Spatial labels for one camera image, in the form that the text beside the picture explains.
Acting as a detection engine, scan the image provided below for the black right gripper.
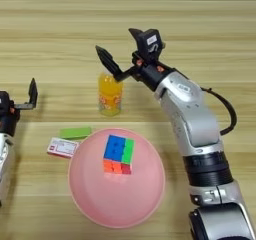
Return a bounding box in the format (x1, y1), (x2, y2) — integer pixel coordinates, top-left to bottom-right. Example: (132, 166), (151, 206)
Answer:
(95, 27), (176, 92)

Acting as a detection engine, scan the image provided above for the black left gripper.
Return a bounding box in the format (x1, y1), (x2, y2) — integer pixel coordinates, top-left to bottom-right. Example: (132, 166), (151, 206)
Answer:
(0, 77), (39, 137)

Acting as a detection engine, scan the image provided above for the orange juice bottle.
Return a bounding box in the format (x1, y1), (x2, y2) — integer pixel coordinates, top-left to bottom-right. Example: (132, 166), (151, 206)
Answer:
(97, 72), (124, 117)

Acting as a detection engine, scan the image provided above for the colourful puzzle cube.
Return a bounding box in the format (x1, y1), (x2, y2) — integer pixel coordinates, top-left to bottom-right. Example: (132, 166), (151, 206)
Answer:
(102, 134), (136, 176)

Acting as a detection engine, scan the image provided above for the pink round plate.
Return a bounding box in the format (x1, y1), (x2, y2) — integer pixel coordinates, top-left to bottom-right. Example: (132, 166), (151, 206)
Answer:
(67, 127), (166, 229)

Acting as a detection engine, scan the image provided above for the black box with white label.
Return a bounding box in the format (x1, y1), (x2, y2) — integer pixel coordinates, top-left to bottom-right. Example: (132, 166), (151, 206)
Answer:
(136, 28), (166, 63)

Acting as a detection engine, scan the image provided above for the green rectangular block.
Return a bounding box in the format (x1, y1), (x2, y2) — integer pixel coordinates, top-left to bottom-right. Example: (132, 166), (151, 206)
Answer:
(59, 126), (93, 141)

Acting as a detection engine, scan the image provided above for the small pink white card box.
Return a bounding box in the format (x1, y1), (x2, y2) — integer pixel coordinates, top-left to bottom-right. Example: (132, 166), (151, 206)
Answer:
(46, 136), (81, 160)

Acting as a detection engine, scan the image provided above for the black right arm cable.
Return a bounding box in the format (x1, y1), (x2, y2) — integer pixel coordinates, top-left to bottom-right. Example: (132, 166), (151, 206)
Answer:
(201, 87), (238, 137)

